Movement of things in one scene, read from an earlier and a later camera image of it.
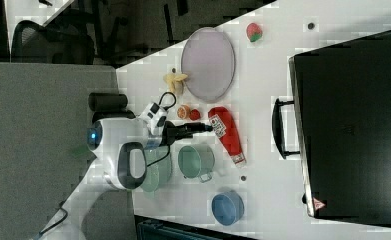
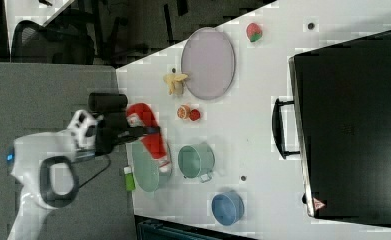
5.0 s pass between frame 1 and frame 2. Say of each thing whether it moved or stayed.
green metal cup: stayed
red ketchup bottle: moved
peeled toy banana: stayed
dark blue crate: stayed
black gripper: moved
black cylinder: stayed
